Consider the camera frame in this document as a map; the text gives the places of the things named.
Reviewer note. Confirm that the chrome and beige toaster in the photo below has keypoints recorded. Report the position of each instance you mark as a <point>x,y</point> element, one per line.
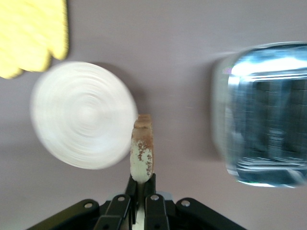
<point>263,115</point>

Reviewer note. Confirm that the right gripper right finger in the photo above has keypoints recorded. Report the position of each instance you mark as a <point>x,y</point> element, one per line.
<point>156,210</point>

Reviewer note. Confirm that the slice of brown toast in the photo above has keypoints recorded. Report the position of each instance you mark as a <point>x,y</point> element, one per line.
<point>141,148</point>

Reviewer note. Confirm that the table cover cloth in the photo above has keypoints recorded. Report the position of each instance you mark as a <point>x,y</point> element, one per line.
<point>168,48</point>

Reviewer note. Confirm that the round wooden plate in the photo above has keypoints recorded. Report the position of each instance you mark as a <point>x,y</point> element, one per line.
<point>84,115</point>

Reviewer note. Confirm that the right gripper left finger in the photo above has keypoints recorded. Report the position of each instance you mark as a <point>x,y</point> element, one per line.
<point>116,210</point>

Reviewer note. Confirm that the yellow quilted oven mitt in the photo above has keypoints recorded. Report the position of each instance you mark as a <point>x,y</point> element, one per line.
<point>43,28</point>
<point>7,60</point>

